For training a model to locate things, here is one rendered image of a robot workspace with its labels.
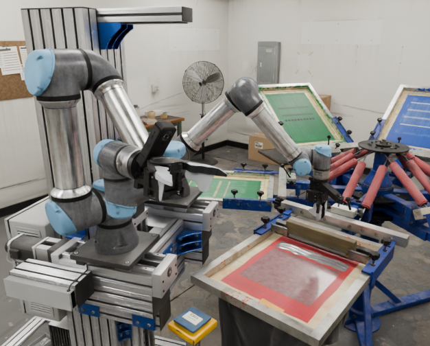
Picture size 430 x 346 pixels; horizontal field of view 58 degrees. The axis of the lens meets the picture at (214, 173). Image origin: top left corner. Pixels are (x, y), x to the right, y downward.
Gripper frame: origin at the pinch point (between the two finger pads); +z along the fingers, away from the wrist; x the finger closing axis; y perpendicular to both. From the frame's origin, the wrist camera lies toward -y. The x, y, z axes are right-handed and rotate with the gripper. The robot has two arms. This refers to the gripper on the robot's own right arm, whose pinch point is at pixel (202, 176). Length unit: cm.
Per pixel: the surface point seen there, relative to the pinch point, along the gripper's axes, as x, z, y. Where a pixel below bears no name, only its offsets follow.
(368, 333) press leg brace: -185, -16, 131
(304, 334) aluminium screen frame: -57, 0, 62
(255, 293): -67, -29, 64
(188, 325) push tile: -35, -33, 67
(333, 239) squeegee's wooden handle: -113, -20, 48
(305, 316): -69, -7, 63
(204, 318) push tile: -41, -32, 66
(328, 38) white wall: -498, -245, -96
